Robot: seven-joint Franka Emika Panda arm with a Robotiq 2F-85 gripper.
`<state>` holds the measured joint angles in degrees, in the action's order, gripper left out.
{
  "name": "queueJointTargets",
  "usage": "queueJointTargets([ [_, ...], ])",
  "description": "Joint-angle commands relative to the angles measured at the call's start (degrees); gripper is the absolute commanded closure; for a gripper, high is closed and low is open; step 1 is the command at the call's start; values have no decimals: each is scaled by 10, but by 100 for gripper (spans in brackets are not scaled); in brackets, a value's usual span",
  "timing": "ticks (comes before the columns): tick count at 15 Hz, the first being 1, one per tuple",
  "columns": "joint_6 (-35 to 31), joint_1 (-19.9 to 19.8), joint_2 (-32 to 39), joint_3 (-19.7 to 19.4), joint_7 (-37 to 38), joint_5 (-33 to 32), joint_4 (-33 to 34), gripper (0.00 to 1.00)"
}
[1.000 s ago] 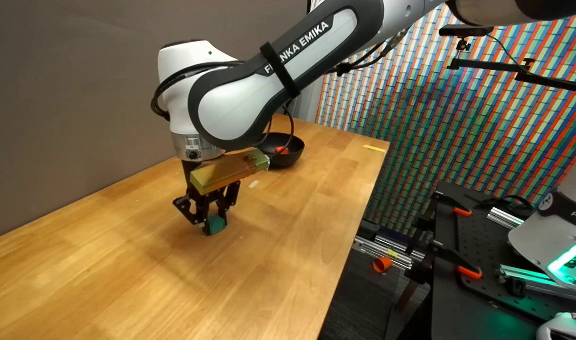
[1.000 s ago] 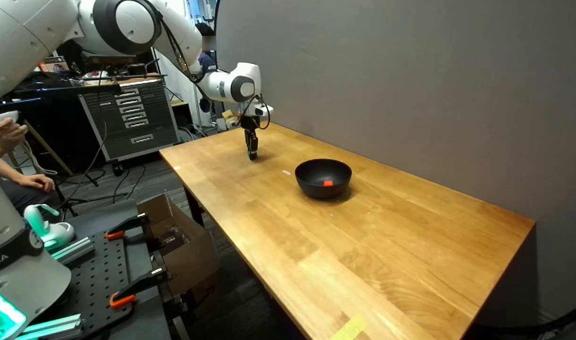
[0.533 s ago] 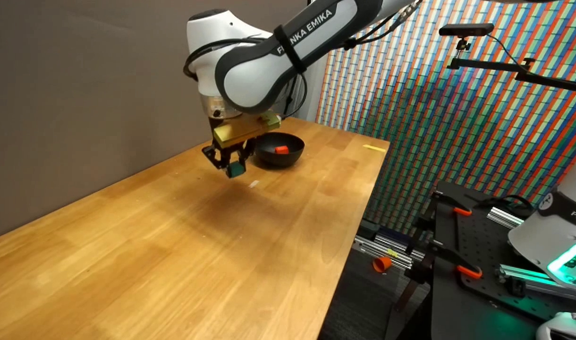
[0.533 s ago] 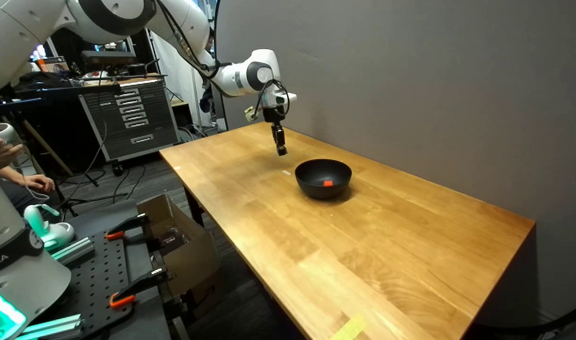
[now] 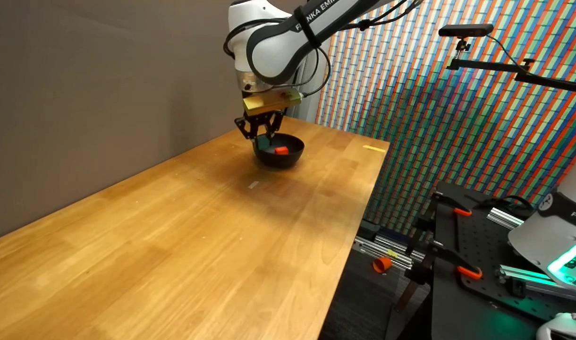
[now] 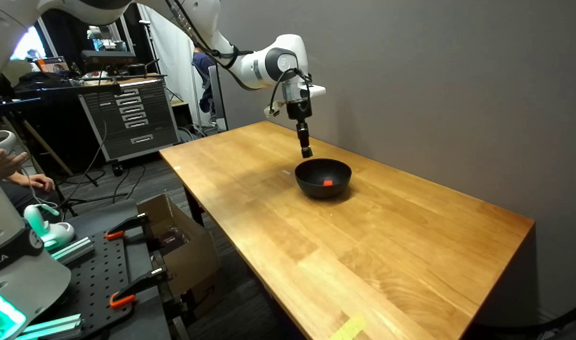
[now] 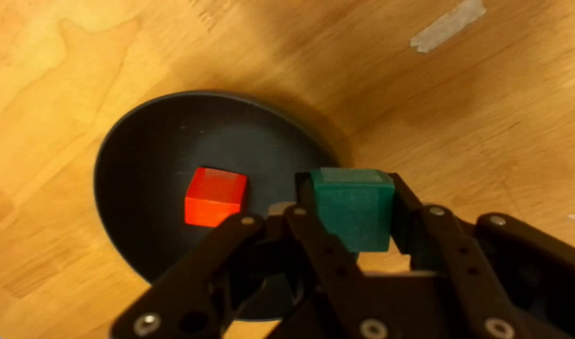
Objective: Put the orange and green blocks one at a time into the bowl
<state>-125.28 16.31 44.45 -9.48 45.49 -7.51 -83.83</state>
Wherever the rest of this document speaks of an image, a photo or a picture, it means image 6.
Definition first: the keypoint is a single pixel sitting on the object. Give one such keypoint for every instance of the white curtain panel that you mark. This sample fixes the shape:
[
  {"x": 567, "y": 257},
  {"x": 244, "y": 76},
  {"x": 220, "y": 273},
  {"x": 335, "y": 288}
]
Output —
[{"x": 170, "y": 53}]

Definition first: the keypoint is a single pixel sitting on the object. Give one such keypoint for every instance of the black perforated breadboard table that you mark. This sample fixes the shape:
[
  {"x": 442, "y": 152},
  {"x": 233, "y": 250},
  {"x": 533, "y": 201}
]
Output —
[{"x": 101, "y": 284}]

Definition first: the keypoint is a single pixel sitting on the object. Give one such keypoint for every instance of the cluttered wooden desk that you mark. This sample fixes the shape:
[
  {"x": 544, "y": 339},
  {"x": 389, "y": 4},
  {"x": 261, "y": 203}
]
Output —
[{"x": 80, "y": 80}]

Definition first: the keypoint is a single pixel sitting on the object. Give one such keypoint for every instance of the person's right hand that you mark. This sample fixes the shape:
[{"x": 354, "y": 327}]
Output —
[{"x": 42, "y": 184}]

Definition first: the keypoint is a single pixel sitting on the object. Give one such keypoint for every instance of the open cardboard box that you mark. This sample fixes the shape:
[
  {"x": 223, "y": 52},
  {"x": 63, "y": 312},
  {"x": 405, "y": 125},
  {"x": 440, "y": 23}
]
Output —
[{"x": 186, "y": 248}]

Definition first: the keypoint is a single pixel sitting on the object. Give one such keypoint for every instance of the wrist camera on mount plate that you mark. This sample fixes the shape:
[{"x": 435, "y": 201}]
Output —
[{"x": 318, "y": 91}]

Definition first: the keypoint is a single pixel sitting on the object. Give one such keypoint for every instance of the person's left hand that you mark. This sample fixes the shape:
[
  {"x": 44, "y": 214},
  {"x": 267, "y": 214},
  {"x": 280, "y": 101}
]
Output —
[{"x": 4, "y": 163}]

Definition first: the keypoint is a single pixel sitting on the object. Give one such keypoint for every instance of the grey drawer cabinet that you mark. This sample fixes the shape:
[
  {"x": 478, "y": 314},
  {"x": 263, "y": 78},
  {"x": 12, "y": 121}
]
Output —
[{"x": 129, "y": 120}]

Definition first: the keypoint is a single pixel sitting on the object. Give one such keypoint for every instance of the black bowl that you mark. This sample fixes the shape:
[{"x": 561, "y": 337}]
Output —
[{"x": 323, "y": 176}]

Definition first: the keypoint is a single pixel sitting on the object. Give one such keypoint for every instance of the person's right forearm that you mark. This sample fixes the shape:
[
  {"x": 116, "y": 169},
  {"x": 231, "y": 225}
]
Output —
[{"x": 19, "y": 178}]

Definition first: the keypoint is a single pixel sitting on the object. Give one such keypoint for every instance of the silver aluminium rail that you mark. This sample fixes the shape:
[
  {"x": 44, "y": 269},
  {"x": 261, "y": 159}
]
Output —
[{"x": 72, "y": 250}]

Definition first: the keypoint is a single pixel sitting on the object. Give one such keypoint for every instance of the yellow tape strip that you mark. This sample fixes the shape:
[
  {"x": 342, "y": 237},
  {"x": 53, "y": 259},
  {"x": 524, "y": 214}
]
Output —
[{"x": 348, "y": 329}]

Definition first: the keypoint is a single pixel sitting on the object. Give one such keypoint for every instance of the white teal handheld device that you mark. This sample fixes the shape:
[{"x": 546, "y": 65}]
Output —
[{"x": 46, "y": 227}]

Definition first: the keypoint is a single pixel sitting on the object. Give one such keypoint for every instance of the person in blue clothes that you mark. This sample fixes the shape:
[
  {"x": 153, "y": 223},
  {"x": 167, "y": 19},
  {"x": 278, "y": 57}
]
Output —
[{"x": 204, "y": 82}]

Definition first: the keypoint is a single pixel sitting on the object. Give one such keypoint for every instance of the green lit aluminium rail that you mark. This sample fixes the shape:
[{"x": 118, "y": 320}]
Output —
[{"x": 51, "y": 327}]

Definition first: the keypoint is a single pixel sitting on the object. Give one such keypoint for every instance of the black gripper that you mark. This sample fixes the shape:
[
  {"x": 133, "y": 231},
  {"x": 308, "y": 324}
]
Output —
[{"x": 299, "y": 110}]

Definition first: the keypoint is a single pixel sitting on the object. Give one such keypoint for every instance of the orange block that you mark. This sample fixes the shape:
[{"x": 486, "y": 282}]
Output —
[{"x": 327, "y": 182}]

